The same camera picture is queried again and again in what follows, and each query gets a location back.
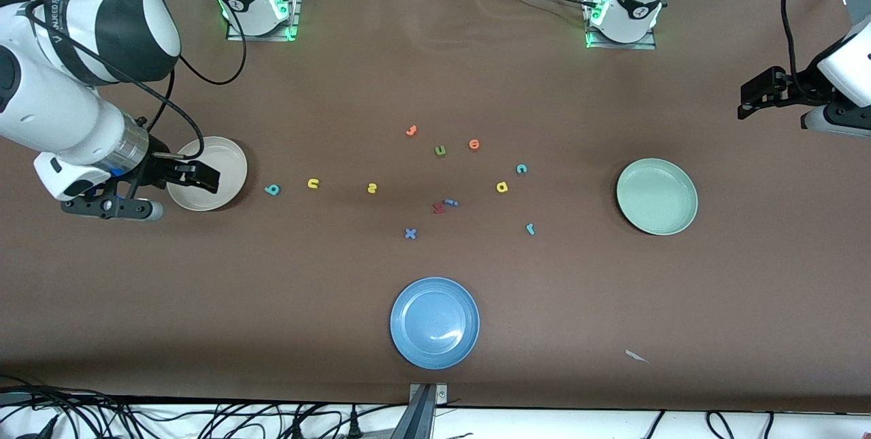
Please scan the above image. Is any beige brown plate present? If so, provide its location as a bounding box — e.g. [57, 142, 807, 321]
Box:
[166, 136, 248, 212]

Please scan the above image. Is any pale green plate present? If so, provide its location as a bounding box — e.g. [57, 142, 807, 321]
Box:
[616, 157, 699, 236]

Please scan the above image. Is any brown table cover sheet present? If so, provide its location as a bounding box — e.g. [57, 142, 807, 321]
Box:
[0, 0, 871, 414]

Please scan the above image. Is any blue plate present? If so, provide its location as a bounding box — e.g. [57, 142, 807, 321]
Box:
[390, 277, 480, 370]

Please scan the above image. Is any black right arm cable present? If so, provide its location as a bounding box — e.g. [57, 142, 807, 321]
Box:
[26, 0, 247, 159]

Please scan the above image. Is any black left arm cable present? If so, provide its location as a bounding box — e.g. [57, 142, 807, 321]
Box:
[781, 0, 821, 101]

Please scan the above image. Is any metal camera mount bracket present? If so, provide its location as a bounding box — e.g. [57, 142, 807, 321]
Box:
[388, 383, 450, 439]

